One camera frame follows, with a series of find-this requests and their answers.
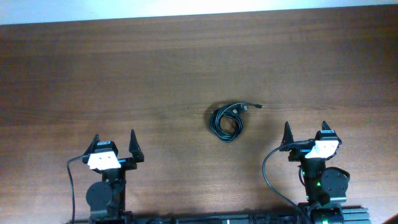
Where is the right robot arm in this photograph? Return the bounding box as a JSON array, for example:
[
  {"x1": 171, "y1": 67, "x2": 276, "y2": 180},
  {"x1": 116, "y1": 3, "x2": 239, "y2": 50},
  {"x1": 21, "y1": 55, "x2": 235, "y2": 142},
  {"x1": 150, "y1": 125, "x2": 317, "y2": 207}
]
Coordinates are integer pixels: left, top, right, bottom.
[{"x1": 280, "y1": 121, "x2": 350, "y2": 223}]

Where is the black HDMI cable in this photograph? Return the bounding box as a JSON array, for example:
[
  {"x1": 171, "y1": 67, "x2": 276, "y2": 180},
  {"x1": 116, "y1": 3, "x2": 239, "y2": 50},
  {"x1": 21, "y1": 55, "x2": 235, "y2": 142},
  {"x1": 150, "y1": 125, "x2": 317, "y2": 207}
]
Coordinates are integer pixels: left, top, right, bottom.
[{"x1": 208, "y1": 102, "x2": 264, "y2": 143}]

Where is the black USB cable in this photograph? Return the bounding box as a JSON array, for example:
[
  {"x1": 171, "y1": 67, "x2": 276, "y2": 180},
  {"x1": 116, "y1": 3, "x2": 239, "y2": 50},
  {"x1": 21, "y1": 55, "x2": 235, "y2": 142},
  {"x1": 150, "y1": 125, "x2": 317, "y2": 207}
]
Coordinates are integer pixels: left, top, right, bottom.
[{"x1": 222, "y1": 104, "x2": 249, "y2": 121}]

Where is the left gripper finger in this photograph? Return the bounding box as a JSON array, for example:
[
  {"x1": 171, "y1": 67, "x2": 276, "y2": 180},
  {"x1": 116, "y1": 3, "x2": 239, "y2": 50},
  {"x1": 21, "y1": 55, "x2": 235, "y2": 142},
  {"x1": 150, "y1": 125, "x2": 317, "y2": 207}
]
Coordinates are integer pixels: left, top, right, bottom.
[
  {"x1": 129, "y1": 129, "x2": 144, "y2": 162},
  {"x1": 83, "y1": 134, "x2": 100, "y2": 156}
]

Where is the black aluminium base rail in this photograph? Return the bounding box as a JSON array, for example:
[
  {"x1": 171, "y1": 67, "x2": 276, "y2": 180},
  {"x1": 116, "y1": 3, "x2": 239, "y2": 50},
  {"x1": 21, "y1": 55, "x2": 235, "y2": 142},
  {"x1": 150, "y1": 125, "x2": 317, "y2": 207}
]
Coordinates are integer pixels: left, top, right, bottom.
[{"x1": 67, "y1": 207, "x2": 371, "y2": 224}]

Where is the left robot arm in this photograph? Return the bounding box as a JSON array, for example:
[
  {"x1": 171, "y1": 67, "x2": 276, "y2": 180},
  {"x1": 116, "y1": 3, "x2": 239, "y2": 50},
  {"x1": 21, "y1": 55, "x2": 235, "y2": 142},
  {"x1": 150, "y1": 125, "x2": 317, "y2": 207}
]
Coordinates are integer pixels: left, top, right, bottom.
[{"x1": 82, "y1": 131, "x2": 144, "y2": 223}]

